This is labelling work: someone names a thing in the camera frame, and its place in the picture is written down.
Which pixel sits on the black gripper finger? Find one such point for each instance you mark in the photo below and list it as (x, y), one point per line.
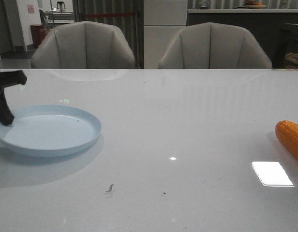
(8, 79)

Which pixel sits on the light blue round plate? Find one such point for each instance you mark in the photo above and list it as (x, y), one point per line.
(50, 130)

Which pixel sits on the orange corn cob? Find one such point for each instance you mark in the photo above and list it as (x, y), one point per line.
(287, 133)

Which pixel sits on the red trash bin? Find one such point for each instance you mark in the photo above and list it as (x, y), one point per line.
(38, 34)

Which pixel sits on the left grey upholstered chair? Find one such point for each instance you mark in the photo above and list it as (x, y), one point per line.
(84, 45)

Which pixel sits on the grey upholstered chair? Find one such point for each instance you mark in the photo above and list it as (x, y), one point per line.
(84, 45)
(214, 46)

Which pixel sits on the red barrier belt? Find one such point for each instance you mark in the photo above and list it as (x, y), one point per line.
(108, 15)

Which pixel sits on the white cabinet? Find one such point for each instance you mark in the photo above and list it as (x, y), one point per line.
(162, 19)

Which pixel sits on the right grey upholstered chair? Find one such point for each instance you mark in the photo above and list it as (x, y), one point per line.
(214, 46)

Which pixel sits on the fruit bowl on counter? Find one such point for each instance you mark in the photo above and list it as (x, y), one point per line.
(253, 4)

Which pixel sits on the dark counter with white top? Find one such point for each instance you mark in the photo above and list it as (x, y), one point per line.
(276, 30)

